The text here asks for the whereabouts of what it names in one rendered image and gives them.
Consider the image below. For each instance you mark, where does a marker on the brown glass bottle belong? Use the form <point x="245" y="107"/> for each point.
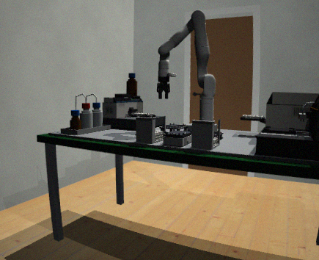
<point x="132" y="87"/>
<point x="75" y="124"/>

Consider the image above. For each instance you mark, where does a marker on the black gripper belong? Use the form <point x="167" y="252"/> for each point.
<point x="163" y="86"/>

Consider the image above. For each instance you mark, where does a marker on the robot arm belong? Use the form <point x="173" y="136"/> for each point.
<point x="205" y="80"/>

